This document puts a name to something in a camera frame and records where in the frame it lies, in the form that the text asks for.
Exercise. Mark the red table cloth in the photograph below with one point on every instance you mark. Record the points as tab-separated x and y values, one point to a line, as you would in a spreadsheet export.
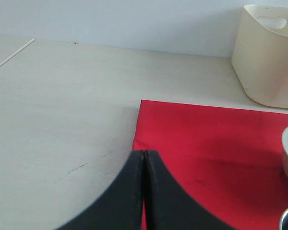
228	160

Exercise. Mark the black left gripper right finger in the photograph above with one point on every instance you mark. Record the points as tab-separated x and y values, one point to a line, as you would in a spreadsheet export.
167	205

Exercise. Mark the cream plastic bin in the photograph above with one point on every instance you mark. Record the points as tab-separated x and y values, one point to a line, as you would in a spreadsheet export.
260	55

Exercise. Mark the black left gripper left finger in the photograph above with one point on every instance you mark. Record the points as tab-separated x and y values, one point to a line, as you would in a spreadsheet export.
120	206

